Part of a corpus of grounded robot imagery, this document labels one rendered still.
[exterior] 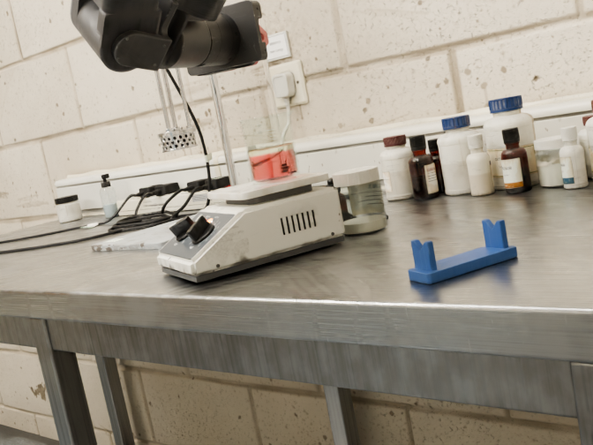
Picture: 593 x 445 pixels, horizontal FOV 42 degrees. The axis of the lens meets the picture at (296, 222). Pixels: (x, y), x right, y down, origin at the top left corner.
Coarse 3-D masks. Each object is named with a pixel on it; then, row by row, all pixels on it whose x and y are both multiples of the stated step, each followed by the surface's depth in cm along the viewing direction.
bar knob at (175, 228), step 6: (186, 216) 92; (180, 222) 92; (186, 222) 92; (192, 222) 92; (174, 228) 93; (180, 228) 92; (186, 228) 92; (174, 234) 93; (180, 234) 93; (186, 234) 92; (180, 240) 92
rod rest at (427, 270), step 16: (496, 224) 70; (416, 240) 68; (496, 240) 70; (416, 256) 68; (432, 256) 66; (464, 256) 69; (480, 256) 68; (496, 256) 69; (512, 256) 69; (416, 272) 67; (432, 272) 66; (448, 272) 66; (464, 272) 67
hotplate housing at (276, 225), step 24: (288, 192) 91; (312, 192) 91; (336, 192) 92; (240, 216) 86; (264, 216) 87; (288, 216) 89; (312, 216) 90; (336, 216) 92; (216, 240) 85; (240, 240) 86; (264, 240) 88; (288, 240) 89; (312, 240) 90; (336, 240) 92; (168, 264) 91; (192, 264) 84; (216, 264) 85; (240, 264) 87
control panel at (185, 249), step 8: (208, 216) 93; (216, 216) 90; (224, 216) 88; (232, 216) 87; (216, 224) 88; (224, 224) 86; (216, 232) 86; (176, 240) 93; (184, 240) 91; (208, 240) 85; (168, 248) 93; (176, 248) 91; (184, 248) 89; (192, 248) 87; (200, 248) 85; (176, 256) 89; (184, 256) 86; (192, 256) 85
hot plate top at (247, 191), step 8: (304, 176) 93; (312, 176) 91; (320, 176) 91; (328, 176) 92; (248, 184) 97; (272, 184) 91; (280, 184) 89; (288, 184) 89; (296, 184) 90; (304, 184) 90; (208, 192) 96; (216, 192) 94; (224, 192) 92; (232, 192) 89; (240, 192) 87; (248, 192) 87; (256, 192) 87; (264, 192) 88; (272, 192) 88
